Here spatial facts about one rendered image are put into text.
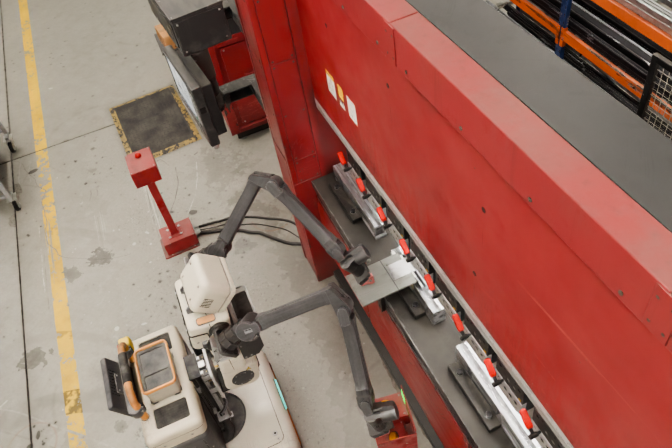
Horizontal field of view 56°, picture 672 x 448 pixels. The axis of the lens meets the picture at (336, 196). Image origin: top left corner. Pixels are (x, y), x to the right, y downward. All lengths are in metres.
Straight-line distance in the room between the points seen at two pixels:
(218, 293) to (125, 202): 2.65
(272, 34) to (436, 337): 1.49
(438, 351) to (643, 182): 1.54
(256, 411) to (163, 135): 2.81
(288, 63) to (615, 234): 1.98
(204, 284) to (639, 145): 1.62
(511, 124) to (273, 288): 2.85
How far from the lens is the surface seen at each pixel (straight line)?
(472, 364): 2.64
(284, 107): 3.10
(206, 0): 2.95
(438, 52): 1.74
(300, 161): 3.34
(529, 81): 1.64
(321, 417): 3.65
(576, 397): 1.86
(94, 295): 4.57
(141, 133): 5.61
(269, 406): 3.42
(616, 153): 1.48
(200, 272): 2.53
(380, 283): 2.81
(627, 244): 1.31
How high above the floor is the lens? 3.29
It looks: 46 degrees down
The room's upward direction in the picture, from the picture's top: 11 degrees counter-clockwise
